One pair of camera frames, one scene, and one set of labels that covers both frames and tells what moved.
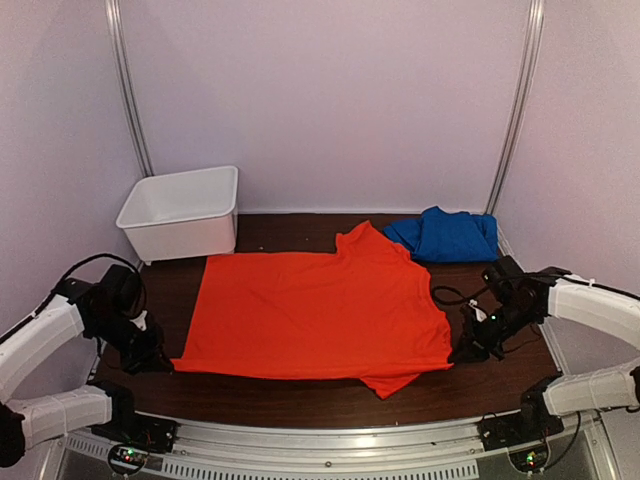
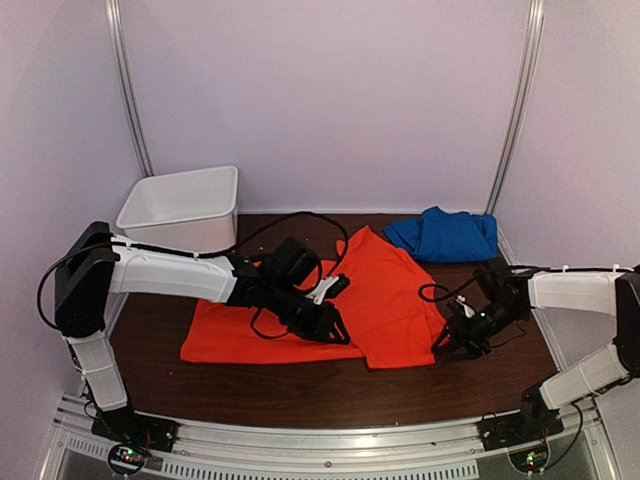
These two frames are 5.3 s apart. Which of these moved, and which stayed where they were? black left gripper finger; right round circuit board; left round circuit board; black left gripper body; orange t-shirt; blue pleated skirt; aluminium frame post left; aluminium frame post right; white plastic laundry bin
Moved: black left gripper body; orange t-shirt; black left gripper finger
Stayed: white plastic laundry bin; left round circuit board; aluminium frame post left; blue pleated skirt; aluminium frame post right; right round circuit board
